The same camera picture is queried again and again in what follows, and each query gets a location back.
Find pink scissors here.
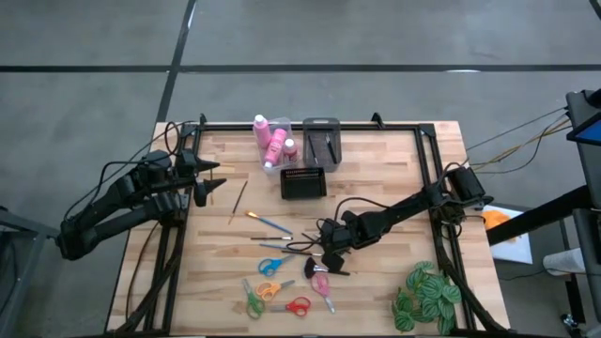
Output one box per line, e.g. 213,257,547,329
310,273,337,315

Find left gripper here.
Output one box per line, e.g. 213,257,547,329
176,148,227,208

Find green striped leaf plant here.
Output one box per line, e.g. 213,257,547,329
392,260,464,337

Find orange scissors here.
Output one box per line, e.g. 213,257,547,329
255,279,297,302

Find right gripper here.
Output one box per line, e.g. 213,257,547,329
319,211,357,275

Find clear plastic bin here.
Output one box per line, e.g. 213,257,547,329
252,115,301,176

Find grey equipment cart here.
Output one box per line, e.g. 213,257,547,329
565,88,601,338

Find black metal beam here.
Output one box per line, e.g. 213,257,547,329
485,185,601,246

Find blue screen tablet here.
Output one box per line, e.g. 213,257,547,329
566,111,601,146

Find orange cloth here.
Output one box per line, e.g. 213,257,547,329
483,209,517,243

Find brown cable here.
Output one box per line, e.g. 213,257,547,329
125,220,161,320

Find black aluminium frame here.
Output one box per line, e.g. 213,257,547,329
107,112,511,338

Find black mesh basket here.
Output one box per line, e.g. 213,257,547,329
280,166,328,201

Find grey plastic bin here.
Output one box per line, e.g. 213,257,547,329
302,116,343,174

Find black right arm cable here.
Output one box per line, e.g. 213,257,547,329
285,196,391,253

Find green scissors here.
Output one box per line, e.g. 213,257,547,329
241,278,267,321

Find grey metal stand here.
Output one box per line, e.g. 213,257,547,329
0,206,60,338

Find blue scissors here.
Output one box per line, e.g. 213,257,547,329
257,253,296,278

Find thin black paintbrush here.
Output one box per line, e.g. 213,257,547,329
325,132,338,164

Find fan brush black handle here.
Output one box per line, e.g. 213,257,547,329
303,256,351,282

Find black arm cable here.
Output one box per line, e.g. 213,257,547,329
285,196,391,253
63,120,196,222

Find blue handled paintbrush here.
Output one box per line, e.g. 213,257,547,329
244,209,294,236

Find red scissors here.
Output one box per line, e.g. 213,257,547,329
268,296,312,318

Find dark paintbrush orange tip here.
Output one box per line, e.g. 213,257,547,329
227,180,249,225

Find white floor sheet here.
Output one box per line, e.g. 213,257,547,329
481,204,534,265

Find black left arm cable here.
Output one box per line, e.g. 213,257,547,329
63,120,196,222

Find light pink paint bottle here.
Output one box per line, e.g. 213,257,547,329
253,114,272,149

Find white paper roll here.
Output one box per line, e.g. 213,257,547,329
543,247,586,276

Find yellow cable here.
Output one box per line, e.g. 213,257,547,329
487,119,572,165

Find hot pink paint bottle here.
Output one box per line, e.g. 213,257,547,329
262,128,288,170

